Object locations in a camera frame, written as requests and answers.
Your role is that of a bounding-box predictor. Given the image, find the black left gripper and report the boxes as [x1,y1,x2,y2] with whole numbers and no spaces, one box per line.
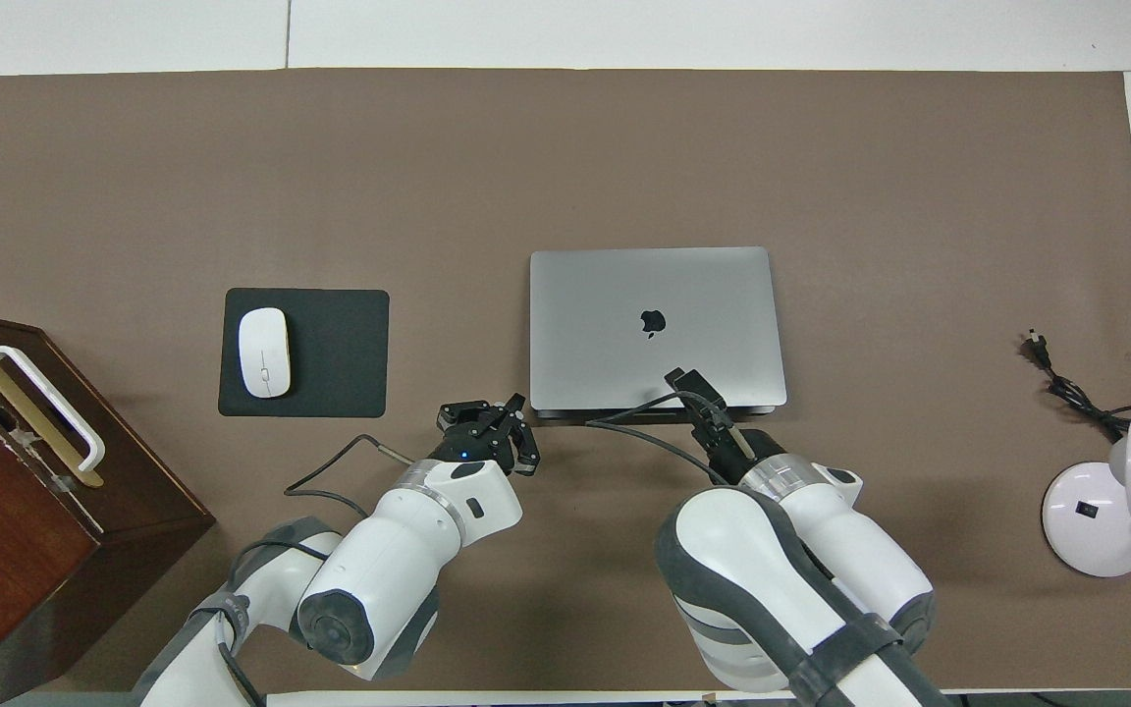
[428,393,541,478]

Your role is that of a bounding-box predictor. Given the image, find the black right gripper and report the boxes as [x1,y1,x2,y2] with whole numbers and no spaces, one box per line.
[665,367,759,466]

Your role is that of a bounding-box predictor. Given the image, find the silver grey laptop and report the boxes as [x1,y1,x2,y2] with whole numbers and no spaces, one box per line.
[529,246,788,421]

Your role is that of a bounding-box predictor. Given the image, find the black mouse pad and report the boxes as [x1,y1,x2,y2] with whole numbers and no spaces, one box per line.
[218,288,391,419]

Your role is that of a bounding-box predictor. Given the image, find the white computer mouse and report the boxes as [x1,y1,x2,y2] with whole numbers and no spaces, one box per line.
[238,307,292,400]

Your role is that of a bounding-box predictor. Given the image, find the brown table mat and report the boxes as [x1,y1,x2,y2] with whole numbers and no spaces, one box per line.
[0,69,1131,694]

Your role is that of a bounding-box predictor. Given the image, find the white desk lamp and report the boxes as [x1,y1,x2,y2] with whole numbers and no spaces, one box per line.
[1042,405,1131,578]

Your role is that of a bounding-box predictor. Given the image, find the dark brown wooden box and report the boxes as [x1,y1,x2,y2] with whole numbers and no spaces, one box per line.
[0,306,217,707]

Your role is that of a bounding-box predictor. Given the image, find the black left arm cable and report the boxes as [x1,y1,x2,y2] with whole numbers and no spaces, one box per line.
[283,433,429,523]

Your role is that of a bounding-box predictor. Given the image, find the black lamp power cord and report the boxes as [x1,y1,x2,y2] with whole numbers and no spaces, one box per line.
[1021,331,1131,549]

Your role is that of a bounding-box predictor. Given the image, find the white box handle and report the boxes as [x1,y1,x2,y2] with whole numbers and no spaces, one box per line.
[0,346,106,474]

